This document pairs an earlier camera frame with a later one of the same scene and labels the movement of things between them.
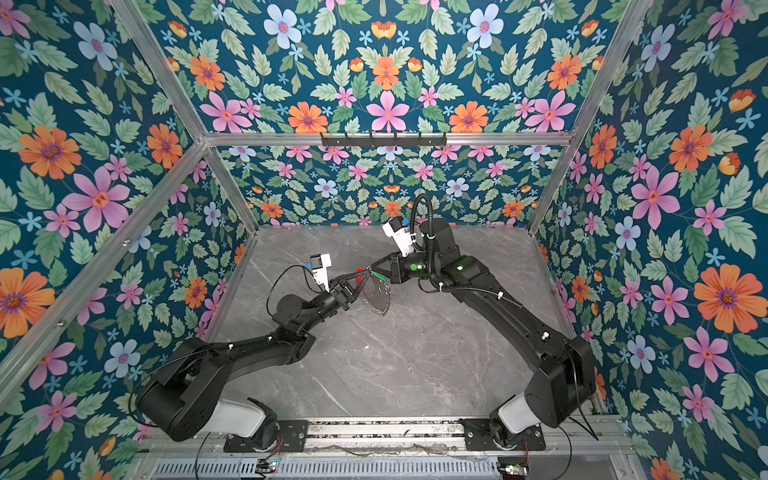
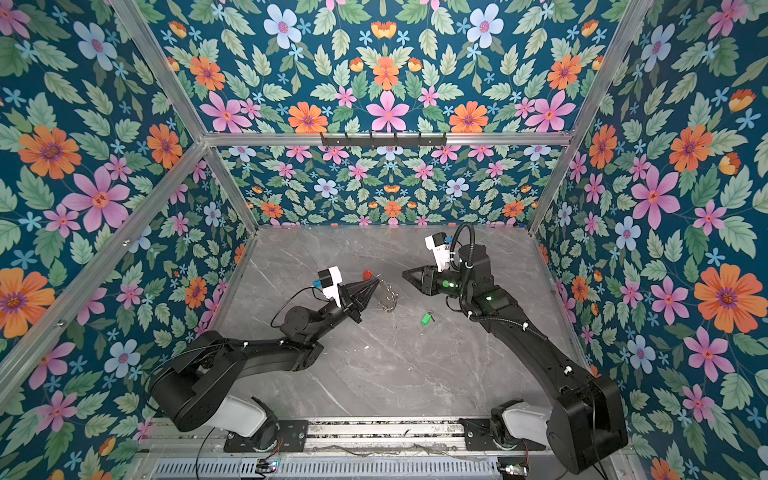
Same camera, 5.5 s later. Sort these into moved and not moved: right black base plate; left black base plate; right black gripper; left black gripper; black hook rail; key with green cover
Moved: right black gripper; left black gripper; key with green cover
Not moved: black hook rail; right black base plate; left black base plate
